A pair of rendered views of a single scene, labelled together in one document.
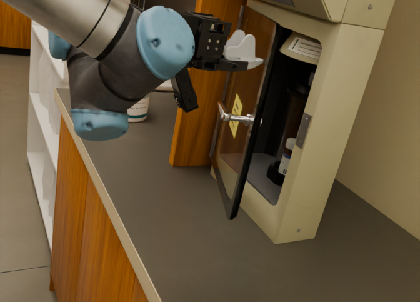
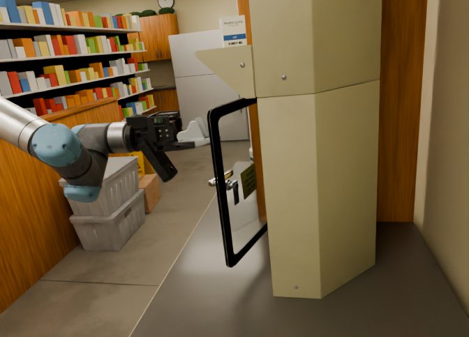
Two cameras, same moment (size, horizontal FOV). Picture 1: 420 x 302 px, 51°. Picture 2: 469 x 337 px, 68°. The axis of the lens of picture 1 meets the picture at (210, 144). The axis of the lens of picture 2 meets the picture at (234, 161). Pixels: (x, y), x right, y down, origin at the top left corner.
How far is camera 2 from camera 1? 0.68 m
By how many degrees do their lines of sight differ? 42
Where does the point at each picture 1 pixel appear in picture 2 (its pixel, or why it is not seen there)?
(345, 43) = (270, 114)
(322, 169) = (299, 230)
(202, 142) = not seen: hidden behind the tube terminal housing
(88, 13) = (13, 135)
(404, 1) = (456, 42)
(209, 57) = (160, 142)
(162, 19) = (45, 132)
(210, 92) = not seen: hidden behind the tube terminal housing
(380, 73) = (449, 125)
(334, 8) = (242, 88)
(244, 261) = (229, 304)
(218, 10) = not seen: hidden behind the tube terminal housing
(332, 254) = (324, 318)
